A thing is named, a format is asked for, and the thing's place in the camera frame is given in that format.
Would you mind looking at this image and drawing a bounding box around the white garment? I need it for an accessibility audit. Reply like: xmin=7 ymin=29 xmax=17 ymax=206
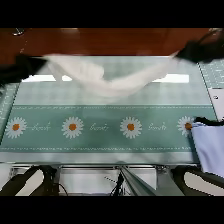
xmin=42 ymin=51 xmax=180 ymax=99

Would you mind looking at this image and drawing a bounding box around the light blue garment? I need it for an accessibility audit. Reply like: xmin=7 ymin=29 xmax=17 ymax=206
xmin=190 ymin=121 xmax=224 ymax=179

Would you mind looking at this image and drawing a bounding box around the black cable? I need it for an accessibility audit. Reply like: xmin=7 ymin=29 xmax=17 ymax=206
xmin=105 ymin=172 xmax=126 ymax=197

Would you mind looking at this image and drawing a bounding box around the silver frame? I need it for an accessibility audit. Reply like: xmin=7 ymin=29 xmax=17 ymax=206
xmin=0 ymin=162 xmax=201 ymax=197

